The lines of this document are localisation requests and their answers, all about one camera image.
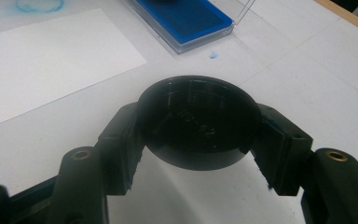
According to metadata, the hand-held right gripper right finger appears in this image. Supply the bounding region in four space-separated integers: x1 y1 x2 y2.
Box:
250 103 358 224

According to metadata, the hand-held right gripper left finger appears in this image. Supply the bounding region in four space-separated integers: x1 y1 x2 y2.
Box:
48 102 145 224

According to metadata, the black round stamp clear handle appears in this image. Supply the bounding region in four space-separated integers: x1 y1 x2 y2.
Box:
136 75 262 172

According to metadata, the white paper sheet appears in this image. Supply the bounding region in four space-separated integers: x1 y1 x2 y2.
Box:
0 8 147 132

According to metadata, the blue ink pad clear case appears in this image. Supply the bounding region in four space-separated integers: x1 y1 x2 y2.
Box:
122 0 257 54

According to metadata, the wooden table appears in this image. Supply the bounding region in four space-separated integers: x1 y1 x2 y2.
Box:
313 0 358 39

